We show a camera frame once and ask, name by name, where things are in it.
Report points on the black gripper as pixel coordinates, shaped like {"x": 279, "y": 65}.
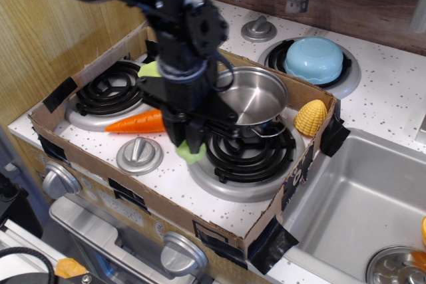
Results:
{"x": 188, "y": 87}

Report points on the light green toy broccoli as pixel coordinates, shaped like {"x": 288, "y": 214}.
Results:
{"x": 183, "y": 151}

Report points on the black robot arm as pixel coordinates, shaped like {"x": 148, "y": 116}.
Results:
{"x": 188, "y": 34}

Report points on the stainless steel pan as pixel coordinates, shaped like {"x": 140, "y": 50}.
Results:
{"x": 258, "y": 97}

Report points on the orange toy carrot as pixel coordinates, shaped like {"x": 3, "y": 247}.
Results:
{"x": 147, "y": 122}

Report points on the front silver stove knob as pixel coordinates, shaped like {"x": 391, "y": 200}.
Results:
{"x": 139, "y": 156}

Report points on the silver stove knob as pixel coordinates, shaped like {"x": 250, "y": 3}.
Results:
{"x": 259, "y": 30}
{"x": 139, "y": 156}

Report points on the front right black burner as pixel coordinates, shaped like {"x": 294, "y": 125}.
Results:
{"x": 247, "y": 170}

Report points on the black burner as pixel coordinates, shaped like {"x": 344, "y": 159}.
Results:
{"x": 110, "y": 97}
{"x": 275, "y": 55}
{"x": 247, "y": 170}

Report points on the light green plastic plate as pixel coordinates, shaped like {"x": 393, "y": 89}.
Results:
{"x": 149, "y": 70}

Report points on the front left black burner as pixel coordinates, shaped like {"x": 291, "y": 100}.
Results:
{"x": 110, "y": 97}

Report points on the back right black burner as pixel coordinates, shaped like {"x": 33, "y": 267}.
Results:
{"x": 275, "y": 55}

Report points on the brown cardboard fence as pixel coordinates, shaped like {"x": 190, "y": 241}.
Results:
{"x": 231, "y": 231}

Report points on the yellow toy corn cob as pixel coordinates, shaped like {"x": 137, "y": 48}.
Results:
{"x": 310, "y": 117}

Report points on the back silver stove knob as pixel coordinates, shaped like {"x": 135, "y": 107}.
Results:
{"x": 259, "y": 30}

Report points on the right silver oven knob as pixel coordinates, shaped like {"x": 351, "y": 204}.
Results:
{"x": 180, "y": 256}

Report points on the silver oven knob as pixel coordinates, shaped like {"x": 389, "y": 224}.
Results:
{"x": 180, "y": 256}
{"x": 59, "y": 182}

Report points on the left silver oven knob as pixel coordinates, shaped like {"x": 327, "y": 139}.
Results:
{"x": 59, "y": 182}

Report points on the light blue plastic bowl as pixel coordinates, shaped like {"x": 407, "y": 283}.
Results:
{"x": 314, "y": 59}

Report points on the silver toy sink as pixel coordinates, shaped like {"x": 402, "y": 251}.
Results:
{"x": 366, "y": 199}

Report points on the silver sink drain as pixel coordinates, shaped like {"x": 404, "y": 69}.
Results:
{"x": 394, "y": 265}

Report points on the orange toy in sink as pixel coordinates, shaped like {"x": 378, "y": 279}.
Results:
{"x": 419, "y": 256}

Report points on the silver oven door handle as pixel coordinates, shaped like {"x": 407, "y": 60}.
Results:
{"x": 116, "y": 252}

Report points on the grey faucet post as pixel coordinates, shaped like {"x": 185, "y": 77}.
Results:
{"x": 418, "y": 20}

